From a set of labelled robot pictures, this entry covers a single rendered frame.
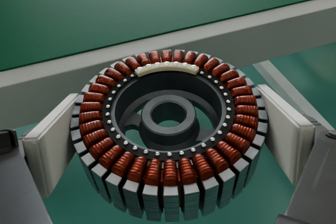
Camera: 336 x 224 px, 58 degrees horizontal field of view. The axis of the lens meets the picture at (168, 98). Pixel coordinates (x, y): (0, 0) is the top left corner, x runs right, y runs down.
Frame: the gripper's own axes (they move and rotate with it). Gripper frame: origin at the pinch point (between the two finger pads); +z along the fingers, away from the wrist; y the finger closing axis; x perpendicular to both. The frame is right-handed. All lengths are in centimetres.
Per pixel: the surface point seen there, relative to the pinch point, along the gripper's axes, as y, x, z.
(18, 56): -12.9, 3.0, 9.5
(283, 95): 37, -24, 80
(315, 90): 60, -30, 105
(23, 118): -13.0, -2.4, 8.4
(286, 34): 12.2, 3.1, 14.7
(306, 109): 42, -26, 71
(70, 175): -35, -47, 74
